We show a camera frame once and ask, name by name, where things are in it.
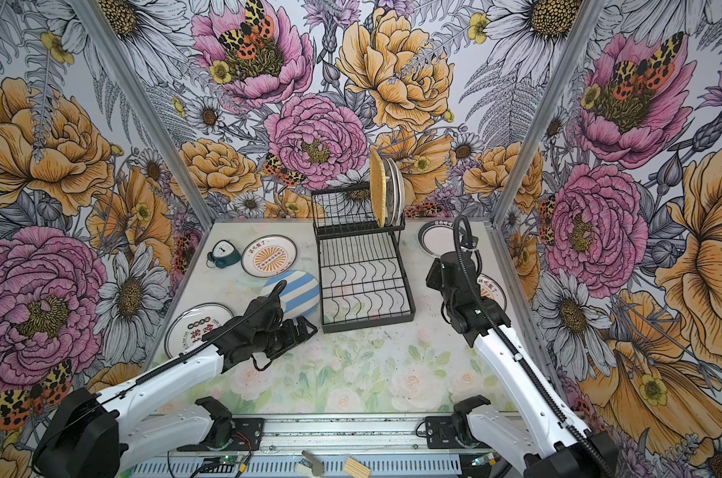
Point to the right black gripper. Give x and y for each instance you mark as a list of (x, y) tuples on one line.
[(433, 275)]

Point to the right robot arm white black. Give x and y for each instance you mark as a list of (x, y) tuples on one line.
[(552, 440)]

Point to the aluminium front rail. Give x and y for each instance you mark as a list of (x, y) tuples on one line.
[(291, 434)]

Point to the white plate red characters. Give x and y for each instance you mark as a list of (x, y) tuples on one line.
[(189, 328)]

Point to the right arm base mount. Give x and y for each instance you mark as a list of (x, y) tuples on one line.
[(447, 432)]

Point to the white floral plate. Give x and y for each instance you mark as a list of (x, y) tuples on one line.
[(402, 193)]

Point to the orange sunburst plate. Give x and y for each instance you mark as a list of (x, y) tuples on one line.
[(491, 289), (268, 256)]

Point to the blue white striped plate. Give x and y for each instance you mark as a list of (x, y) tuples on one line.
[(299, 297)]

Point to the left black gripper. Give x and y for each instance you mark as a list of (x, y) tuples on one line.
[(301, 328)]

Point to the small teal cup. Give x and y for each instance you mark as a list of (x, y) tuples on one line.
[(223, 255)]

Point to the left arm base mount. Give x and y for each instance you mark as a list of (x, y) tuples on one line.
[(236, 434)]

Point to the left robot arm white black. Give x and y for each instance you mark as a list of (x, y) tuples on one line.
[(102, 434)]

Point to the grey clip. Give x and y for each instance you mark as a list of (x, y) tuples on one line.
[(309, 465)]

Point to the black wire dish rack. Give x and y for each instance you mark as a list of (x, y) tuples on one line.
[(362, 277)]

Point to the small green rimmed plate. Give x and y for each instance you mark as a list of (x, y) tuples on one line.
[(437, 238)]

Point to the yellow woven square plate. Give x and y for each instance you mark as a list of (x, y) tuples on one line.
[(378, 187)]

